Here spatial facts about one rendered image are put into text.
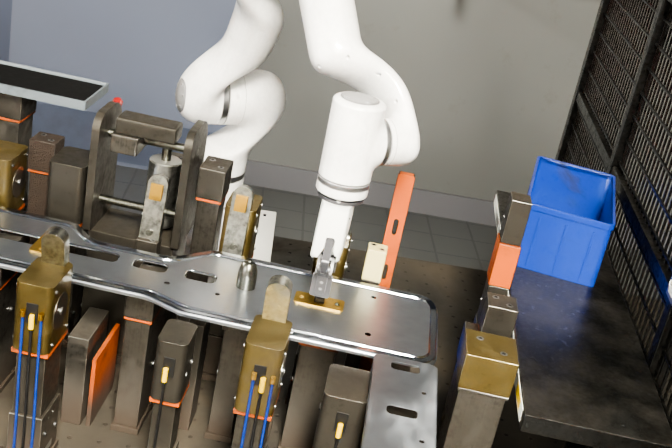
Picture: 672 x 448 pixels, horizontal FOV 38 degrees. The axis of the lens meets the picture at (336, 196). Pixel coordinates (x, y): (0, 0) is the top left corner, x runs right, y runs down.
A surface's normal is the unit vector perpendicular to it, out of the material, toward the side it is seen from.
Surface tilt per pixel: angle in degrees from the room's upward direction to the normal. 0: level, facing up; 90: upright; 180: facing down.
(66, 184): 90
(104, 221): 0
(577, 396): 0
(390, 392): 0
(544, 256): 90
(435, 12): 90
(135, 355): 90
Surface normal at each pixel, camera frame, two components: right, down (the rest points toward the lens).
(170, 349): -0.11, 0.36
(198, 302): 0.18, -0.91
